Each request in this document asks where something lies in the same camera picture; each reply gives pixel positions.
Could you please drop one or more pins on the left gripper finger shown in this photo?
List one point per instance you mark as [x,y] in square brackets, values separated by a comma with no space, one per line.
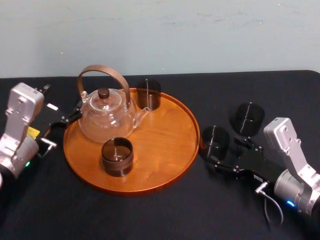
[44,89]
[73,113]

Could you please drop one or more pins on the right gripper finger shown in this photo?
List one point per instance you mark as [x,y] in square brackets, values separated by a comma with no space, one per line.
[247,143]
[221,165]

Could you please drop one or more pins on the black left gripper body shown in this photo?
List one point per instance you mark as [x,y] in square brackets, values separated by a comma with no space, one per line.
[48,116]

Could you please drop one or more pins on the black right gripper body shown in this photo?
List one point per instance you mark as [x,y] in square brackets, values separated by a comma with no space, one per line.
[257,167]

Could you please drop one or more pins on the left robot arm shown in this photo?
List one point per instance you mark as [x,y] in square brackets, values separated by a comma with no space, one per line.
[23,105]

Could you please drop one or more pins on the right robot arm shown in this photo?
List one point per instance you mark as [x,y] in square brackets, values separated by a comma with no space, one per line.
[287,186]

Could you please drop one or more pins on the round wooden tray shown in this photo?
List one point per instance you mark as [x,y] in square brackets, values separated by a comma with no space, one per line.
[165,140]

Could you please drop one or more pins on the dark smoked glass cup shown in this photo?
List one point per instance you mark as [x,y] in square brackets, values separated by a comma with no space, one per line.
[150,98]
[216,142]
[117,165]
[250,120]

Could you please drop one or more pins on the glass lid with dark knob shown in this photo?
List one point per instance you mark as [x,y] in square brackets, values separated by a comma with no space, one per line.
[103,93]

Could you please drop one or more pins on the black table cloth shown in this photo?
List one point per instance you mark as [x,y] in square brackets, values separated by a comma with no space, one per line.
[160,217]

